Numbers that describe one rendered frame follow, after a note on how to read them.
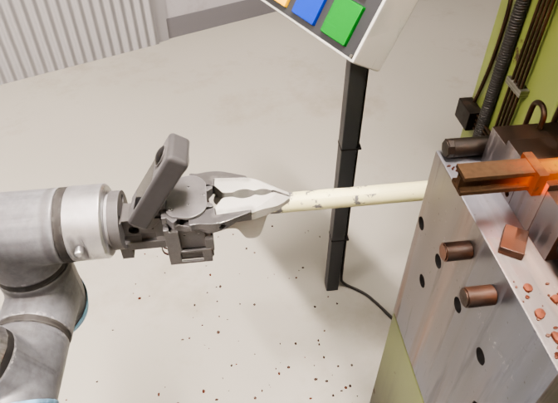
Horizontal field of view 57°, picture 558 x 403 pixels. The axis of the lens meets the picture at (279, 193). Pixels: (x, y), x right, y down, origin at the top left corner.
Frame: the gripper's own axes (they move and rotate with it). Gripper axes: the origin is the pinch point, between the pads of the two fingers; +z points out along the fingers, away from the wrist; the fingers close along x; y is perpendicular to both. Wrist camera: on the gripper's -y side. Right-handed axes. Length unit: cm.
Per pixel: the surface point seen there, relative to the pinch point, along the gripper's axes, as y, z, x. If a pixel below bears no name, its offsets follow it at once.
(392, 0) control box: -5.8, 24.6, -39.8
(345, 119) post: 30, 23, -56
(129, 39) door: 93, -56, -233
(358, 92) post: 23, 26, -56
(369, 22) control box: -2.5, 20.9, -38.9
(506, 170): -1.2, 28.1, 0.7
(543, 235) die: 5.9, 33.0, 5.5
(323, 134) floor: 100, 38, -142
